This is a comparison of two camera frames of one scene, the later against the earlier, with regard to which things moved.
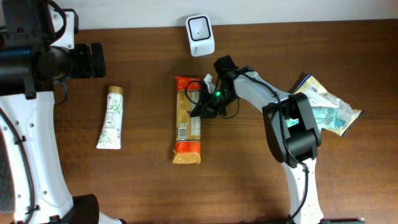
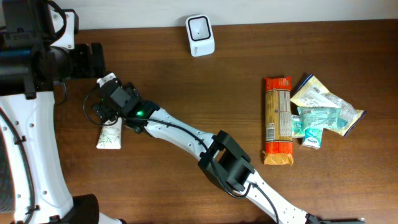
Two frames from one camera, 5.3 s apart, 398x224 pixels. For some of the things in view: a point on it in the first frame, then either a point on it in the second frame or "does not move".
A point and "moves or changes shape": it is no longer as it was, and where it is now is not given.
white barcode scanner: (201, 35) does not move
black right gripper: (204, 110) to (108, 107)
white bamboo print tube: (111, 137) does not move
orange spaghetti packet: (188, 145) moves or changes shape
